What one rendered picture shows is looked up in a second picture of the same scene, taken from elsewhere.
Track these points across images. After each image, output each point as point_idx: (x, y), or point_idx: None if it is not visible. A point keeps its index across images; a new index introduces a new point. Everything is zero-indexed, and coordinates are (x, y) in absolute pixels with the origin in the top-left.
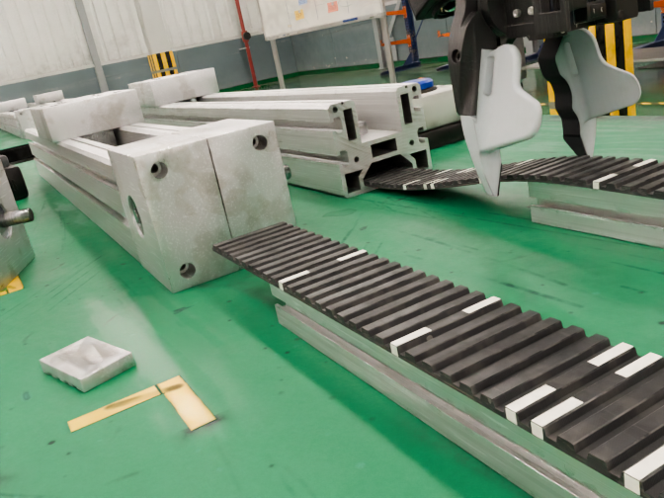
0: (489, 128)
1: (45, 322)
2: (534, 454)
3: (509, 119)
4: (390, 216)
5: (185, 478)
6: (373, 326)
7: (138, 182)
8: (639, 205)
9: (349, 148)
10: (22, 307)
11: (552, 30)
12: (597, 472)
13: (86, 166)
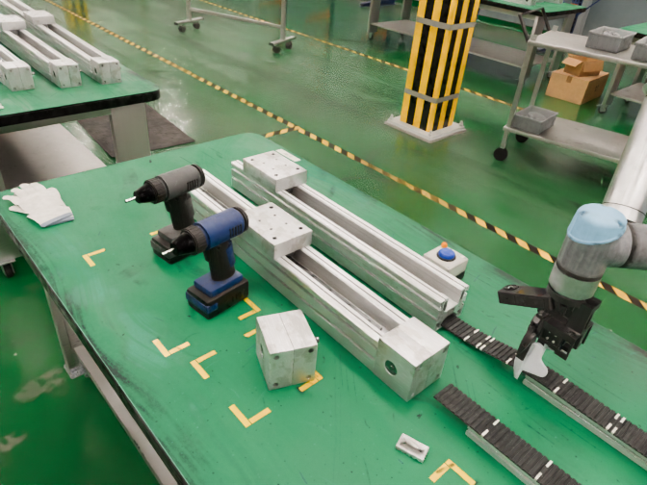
0: (525, 365)
1: (364, 412)
2: None
3: (534, 367)
4: (464, 359)
5: None
6: (526, 469)
7: (412, 371)
8: (565, 402)
9: (441, 315)
10: (340, 396)
11: (560, 356)
12: None
13: (329, 308)
